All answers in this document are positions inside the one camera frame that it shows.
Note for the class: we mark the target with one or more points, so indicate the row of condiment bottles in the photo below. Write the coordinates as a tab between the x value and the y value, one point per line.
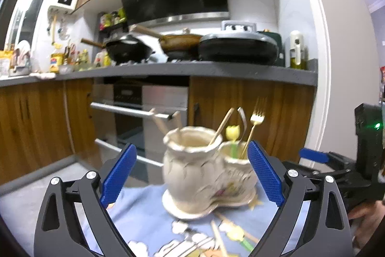
76	59

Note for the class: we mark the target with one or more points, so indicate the black spice rack with bottles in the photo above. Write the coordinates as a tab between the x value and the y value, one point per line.
112	20

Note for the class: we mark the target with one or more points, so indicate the yellow packet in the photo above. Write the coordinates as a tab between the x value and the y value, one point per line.
5	61

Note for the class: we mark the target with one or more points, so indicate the short wooden base cabinet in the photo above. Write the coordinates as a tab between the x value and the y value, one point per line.
285	112

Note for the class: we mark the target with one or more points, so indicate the silver metal spoon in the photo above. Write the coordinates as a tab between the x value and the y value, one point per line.
243	124

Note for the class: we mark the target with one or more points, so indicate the white cloth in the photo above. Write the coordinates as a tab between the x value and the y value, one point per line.
43	75

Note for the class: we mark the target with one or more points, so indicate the small yellow bottle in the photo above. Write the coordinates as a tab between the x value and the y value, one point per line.
107	59

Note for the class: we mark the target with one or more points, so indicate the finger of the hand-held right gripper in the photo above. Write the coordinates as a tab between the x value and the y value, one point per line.
314	154
346	180

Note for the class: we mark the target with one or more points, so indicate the cream ceramic utensil holder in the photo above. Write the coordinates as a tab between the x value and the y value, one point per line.
186	172

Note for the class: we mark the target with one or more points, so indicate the green spoon with yellow tulip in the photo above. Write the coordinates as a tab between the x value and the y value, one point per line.
232	133
236	233

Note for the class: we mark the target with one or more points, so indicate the white rag on faucet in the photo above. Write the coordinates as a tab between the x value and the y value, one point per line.
21	55

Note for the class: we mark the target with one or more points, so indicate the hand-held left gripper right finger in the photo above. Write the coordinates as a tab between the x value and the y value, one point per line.
267	175

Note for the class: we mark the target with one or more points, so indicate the long wooden base cabinet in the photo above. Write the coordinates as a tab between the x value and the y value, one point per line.
36	124

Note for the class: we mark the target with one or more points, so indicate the stainless built-in oven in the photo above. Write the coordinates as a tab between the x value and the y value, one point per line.
135	97

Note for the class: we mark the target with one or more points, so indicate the person's right hand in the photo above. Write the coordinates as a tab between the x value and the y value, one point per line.
365	213

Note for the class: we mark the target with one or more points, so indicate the cartoon printed cloth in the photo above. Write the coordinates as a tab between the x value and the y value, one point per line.
150	208

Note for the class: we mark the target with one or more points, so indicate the grey kitchen countertop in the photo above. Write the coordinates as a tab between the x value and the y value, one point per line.
210	68

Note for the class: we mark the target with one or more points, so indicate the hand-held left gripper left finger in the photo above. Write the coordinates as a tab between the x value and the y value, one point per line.
118	175

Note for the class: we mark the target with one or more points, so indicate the dark green appliance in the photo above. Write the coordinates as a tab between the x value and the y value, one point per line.
279	43

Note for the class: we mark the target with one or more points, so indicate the white door frame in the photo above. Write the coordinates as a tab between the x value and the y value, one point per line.
323	64

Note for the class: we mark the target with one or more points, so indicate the yellow gas pipe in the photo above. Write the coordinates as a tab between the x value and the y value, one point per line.
54	31

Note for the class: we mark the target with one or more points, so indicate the white plastic bottle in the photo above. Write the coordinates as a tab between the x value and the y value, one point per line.
99	59

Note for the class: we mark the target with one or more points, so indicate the oil bottle with white top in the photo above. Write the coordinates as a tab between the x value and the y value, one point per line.
296	46

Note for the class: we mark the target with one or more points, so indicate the black lidded griddle pan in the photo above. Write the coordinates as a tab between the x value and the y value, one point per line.
237	49

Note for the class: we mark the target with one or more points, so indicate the metal fork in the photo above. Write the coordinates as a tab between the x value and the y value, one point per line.
255	120

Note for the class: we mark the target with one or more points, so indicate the yellow oil bottle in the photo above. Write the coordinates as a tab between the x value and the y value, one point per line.
57	62

